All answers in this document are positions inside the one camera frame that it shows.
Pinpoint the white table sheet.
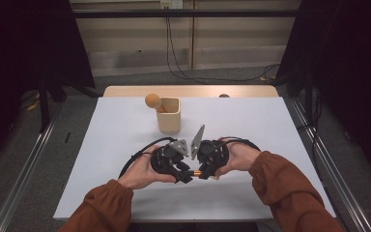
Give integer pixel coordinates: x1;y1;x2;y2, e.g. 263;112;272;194
52;96;336;222

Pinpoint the black floor cable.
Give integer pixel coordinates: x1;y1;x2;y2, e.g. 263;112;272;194
165;8;281;83

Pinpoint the left hand-held gripper cable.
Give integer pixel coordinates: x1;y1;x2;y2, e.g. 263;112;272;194
118;136;177;179

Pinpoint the wooden table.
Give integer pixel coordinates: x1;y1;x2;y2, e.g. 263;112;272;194
102;85;280;99

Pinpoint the right hand-held gripper cable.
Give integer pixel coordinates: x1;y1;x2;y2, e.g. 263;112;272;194
218;136;261;152

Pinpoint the black cable beside rail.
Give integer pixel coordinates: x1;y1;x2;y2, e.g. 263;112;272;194
298;93;324;157

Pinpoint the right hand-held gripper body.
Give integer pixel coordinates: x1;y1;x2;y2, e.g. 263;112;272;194
191;125;230;170

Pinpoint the person's left hand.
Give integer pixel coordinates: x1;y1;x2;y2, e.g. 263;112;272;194
117;144;177;190

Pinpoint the black horizontal bar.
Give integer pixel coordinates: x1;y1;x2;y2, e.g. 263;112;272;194
71;9;300;18

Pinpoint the beige square cup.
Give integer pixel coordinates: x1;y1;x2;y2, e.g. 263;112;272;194
156;97;182;134

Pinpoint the hand-held gripper cable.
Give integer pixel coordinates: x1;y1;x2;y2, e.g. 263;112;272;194
118;136;177;179
218;136;261;152

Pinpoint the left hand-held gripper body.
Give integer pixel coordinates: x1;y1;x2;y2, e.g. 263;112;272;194
150;138;190;177

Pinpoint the white wall socket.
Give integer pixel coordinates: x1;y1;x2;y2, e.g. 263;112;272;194
159;0;184;10

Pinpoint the round head makeup brush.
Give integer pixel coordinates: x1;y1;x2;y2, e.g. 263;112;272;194
144;93;168;114

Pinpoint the black curtain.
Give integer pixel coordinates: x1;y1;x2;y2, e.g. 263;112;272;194
276;0;371;185
0;0;96;168

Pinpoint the aluminium rail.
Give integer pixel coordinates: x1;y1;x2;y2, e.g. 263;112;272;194
289;98;371;232
0;100;64;232

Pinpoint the black metal stand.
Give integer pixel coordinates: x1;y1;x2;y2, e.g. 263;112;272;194
38;75;51;133

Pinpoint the person's right hand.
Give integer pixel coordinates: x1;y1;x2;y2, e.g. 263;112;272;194
214;138;262;178

